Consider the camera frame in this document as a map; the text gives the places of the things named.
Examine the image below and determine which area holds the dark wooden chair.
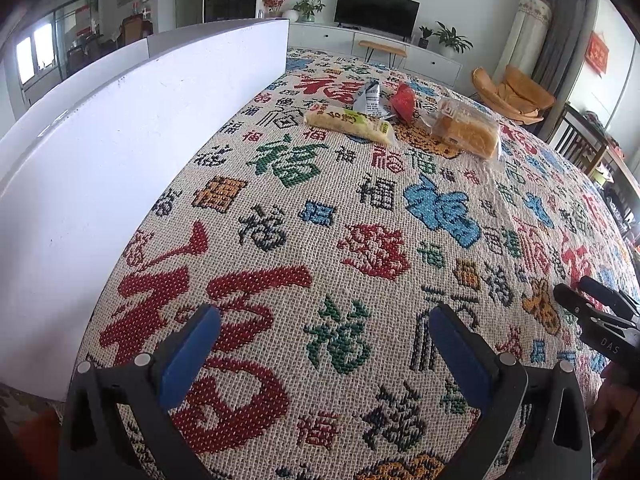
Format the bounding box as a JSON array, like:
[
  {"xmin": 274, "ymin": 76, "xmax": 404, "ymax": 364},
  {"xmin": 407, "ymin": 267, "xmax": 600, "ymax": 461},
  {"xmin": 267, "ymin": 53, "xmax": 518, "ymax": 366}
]
[{"xmin": 545, "ymin": 102, "xmax": 608, "ymax": 173}]

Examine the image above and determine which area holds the wooden bench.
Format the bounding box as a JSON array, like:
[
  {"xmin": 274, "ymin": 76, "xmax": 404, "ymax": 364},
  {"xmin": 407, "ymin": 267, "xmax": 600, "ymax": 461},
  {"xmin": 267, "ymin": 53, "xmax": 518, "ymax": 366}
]
[{"xmin": 358, "ymin": 40, "xmax": 407, "ymax": 68}]

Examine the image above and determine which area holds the grey printed snack packet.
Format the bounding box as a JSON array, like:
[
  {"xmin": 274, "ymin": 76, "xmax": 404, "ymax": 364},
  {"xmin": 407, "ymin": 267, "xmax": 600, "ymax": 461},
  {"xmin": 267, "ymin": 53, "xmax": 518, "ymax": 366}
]
[{"xmin": 352, "ymin": 80, "xmax": 396, "ymax": 121}]

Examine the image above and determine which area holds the large plant in white pot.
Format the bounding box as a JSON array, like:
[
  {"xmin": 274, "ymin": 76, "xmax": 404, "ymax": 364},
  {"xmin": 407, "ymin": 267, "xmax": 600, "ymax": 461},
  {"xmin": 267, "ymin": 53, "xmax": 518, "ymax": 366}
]
[{"xmin": 434, "ymin": 21, "xmax": 473, "ymax": 58}]

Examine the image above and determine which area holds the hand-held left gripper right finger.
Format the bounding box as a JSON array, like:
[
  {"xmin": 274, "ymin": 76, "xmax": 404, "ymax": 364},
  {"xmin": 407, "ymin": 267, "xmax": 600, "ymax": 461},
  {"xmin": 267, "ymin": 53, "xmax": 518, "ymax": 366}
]
[{"xmin": 429, "ymin": 302, "xmax": 594, "ymax": 480}]

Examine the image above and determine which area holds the grey curtain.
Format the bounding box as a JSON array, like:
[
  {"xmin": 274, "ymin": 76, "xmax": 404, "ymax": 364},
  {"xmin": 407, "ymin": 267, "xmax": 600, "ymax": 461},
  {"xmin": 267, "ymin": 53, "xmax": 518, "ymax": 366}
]
[{"xmin": 532, "ymin": 0, "xmax": 601, "ymax": 98}]

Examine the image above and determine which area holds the brown dining chair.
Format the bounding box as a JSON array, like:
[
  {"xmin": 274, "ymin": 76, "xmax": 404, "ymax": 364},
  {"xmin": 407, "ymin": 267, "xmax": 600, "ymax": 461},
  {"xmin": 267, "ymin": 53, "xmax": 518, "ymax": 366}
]
[{"xmin": 121, "ymin": 14, "xmax": 153, "ymax": 46}]

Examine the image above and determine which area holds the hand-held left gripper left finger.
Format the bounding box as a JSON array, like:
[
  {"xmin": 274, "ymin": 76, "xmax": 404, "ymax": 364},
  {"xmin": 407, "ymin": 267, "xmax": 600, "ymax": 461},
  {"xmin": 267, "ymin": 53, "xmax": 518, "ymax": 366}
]
[{"xmin": 59, "ymin": 304, "xmax": 223, "ymax": 480}]

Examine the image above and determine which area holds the printed woven tablecloth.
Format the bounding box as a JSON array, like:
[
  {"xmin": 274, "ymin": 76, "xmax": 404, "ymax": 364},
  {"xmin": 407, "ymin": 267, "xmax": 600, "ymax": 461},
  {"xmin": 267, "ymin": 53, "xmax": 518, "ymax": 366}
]
[{"xmin": 82, "ymin": 47, "xmax": 640, "ymax": 480}]

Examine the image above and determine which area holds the white foam board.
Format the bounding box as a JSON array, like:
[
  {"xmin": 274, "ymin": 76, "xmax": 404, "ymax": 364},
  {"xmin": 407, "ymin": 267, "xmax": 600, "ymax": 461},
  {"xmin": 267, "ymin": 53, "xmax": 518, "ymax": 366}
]
[{"xmin": 0, "ymin": 17, "xmax": 291, "ymax": 403}]

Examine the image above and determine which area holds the bread loaf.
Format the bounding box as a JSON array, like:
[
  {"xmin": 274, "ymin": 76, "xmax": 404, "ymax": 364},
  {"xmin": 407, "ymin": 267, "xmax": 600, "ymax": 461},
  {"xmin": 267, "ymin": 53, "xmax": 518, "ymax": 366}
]
[{"xmin": 422, "ymin": 97, "xmax": 502, "ymax": 161}]

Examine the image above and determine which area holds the window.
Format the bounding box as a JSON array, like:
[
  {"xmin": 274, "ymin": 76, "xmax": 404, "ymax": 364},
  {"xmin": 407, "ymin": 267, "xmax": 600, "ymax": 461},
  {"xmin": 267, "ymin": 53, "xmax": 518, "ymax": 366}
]
[{"xmin": 15, "ymin": 22, "xmax": 56, "ymax": 83}]

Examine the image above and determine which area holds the yellow cake snack packet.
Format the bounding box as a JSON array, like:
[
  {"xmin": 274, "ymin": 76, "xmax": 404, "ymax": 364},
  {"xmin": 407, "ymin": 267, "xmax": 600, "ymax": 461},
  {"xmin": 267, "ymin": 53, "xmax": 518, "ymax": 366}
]
[{"xmin": 304, "ymin": 106, "xmax": 398, "ymax": 147}]

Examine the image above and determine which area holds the white television cabinet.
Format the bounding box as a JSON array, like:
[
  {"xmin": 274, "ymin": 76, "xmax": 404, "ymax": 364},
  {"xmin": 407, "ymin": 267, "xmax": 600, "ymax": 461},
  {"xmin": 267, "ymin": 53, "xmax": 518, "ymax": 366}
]
[{"xmin": 287, "ymin": 22, "xmax": 463, "ymax": 86}]

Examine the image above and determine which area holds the red wall hanging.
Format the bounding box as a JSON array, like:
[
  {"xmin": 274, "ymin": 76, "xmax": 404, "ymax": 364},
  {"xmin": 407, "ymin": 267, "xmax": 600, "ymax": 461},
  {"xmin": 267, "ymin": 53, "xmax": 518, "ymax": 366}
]
[{"xmin": 586, "ymin": 31, "xmax": 611, "ymax": 77}]

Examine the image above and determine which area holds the black television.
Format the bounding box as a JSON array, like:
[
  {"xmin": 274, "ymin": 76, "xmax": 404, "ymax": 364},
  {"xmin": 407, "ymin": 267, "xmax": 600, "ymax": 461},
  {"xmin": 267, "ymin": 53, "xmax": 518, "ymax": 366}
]
[{"xmin": 334, "ymin": 0, "xmax": 421, "ymax": 41}]

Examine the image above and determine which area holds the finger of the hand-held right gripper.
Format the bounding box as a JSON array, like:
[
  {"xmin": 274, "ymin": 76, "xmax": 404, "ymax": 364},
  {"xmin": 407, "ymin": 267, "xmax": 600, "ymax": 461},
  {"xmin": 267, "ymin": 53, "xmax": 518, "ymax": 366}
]
[
  {"xmin": 552, "ymin": 283, "xmax": 608, "ymax": 333},
  {"xmin": 580, "ymin": 275, "xmax": 640, "ymax": 328}
]

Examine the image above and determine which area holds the red snack packet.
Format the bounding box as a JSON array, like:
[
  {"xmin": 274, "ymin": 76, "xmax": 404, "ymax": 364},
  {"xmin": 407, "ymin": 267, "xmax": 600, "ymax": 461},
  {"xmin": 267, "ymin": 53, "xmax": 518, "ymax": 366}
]
[{"xmin": 389, "ymin": 82, "xmax": 417, "ymax": 123}]

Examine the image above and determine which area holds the person's right hand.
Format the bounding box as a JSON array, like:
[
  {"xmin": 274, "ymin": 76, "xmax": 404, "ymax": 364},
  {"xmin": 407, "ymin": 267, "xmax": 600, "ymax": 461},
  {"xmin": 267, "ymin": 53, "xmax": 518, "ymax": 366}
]
[{"xmin": 592, "ymin": 362, "xmax": 640, "ymax": 431}]

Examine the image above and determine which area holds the orange lounge chair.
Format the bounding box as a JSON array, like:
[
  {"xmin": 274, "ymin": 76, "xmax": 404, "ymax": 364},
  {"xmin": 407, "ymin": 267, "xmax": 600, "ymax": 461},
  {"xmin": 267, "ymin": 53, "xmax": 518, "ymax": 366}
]
[{"xmin": 472, "ymin": 65, "xmax": 556, "ymax": 125}]

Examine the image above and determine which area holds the wooden side table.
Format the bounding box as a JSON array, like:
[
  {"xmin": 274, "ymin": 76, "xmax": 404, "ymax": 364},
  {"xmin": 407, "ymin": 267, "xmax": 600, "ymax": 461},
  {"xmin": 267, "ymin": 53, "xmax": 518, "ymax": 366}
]
[{"xmin": 595, "ymin": 145, "xmax": 640, "ymax": 241}]

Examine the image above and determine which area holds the green potted plant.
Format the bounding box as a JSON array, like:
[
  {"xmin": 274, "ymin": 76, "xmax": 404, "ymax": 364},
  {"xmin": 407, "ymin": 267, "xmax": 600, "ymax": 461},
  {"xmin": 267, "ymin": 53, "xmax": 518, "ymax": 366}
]
[{"xmin": 292, "ymin": 0, "xmax": 326, "ymax": 23}]

